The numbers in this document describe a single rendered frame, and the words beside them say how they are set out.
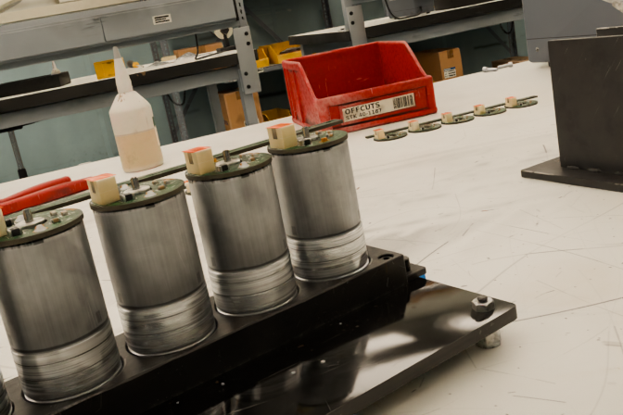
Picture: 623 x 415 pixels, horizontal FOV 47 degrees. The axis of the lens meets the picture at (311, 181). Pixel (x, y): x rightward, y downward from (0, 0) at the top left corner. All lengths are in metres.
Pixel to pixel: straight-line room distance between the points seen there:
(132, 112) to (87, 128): 4.07
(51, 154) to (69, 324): 4.50
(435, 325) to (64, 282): 0.10
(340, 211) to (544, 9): 0.57
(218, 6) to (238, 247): 2.40
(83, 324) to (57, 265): 0.02
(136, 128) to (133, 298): 0.41
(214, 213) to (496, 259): 0.12
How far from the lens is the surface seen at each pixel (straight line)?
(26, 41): 2.52
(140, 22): 2.54
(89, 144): 4.67
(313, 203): 0.21
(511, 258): 0.27
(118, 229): 0.19
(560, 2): 0.75
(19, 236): 0.18
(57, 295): 0.18
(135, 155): 0.60
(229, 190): 0.20
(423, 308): 0.22
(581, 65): 0.35
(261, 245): 0.20
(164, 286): 0.19
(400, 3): 3.01
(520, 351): 0.21
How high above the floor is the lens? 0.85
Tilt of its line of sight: 13 degrees down
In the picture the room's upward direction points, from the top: 11 degrees counter-clockwise
